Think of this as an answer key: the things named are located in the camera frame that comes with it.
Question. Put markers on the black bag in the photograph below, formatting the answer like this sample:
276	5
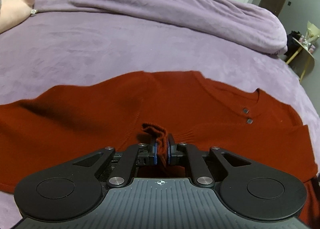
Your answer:
292	45

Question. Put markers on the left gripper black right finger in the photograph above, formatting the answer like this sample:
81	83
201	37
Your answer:
246	187

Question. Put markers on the purple bed sheet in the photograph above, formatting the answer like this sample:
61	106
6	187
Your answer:
61	48

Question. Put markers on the purple rumpled blanket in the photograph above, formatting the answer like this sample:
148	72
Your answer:
246	24

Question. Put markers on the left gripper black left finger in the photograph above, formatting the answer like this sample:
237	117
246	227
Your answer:
73	188

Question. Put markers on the pink plush toy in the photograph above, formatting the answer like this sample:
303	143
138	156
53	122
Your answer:
14	12

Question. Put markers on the yellow legged side table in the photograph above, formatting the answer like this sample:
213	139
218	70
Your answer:
302	62

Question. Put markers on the rust red knit sweater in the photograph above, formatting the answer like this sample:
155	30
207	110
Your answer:
67	122

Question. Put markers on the cream wrapped bouquet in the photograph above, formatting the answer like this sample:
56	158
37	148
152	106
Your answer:
312	32

